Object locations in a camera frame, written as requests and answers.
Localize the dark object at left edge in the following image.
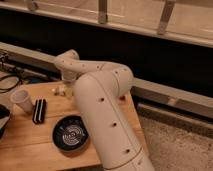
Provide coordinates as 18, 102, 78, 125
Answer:
0, 104, 10, 139

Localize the black cable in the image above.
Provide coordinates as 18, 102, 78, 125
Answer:
0, 73, 23, 94

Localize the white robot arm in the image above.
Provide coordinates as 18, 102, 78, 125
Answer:
54, 50, 155, 171

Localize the dark ceramic bowl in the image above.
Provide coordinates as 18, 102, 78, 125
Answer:
52, 115, 89, 152

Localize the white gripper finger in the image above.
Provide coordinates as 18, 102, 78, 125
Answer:
59, 85, 65, 96
52, 88, 59, 95

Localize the small red object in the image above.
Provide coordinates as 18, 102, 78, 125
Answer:
119, 95, 126, 101

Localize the black rectangular block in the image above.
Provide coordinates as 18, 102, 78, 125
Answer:
32, 99, 47, 124

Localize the white plastic cup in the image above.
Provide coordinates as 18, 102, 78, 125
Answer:
10, 90, 33, 113

